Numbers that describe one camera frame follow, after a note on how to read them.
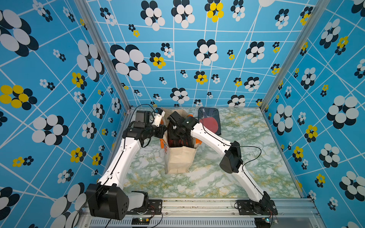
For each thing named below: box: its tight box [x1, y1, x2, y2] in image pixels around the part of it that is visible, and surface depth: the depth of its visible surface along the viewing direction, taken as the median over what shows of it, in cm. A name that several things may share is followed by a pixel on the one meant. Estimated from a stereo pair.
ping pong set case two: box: [182, 135, 197, 149], surface depth 83 cm
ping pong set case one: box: [198, 106, 222, 136], surface depth 114 cm
